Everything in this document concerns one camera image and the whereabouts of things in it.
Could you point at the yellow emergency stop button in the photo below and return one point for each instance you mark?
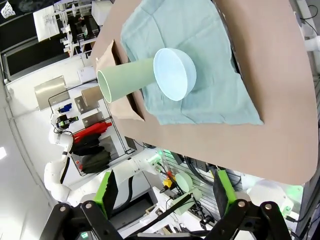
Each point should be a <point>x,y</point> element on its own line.
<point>168,183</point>

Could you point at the tall light green cup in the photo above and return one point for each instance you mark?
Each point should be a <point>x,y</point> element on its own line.
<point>125,77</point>

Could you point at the pale green cup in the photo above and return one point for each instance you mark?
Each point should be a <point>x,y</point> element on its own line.
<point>192,198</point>

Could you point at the green-black right gripper right finger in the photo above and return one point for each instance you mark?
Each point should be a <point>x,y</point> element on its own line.
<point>225,192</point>

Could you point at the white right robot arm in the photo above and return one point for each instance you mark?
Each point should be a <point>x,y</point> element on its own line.
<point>270,192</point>

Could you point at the dark olive bag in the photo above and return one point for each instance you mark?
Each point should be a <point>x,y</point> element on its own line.
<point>96,161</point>

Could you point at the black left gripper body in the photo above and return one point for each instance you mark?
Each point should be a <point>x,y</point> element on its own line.
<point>61,122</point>

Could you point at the small light green bowl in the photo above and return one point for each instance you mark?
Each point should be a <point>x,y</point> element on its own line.
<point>183,182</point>

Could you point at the grey-green cloth mat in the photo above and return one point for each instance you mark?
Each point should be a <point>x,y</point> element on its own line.
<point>200,30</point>

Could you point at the red bag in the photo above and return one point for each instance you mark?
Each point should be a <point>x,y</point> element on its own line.
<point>87,132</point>

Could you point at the light blue plastic bowl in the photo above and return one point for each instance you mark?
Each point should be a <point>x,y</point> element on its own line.
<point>172,75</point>

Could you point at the green-black right gripper left finger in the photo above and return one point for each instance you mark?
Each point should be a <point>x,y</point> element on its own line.
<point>105,192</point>

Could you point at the black bag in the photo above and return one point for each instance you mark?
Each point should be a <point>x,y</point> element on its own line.
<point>87,147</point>

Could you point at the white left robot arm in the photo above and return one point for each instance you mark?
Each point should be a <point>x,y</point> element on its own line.
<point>57,185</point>

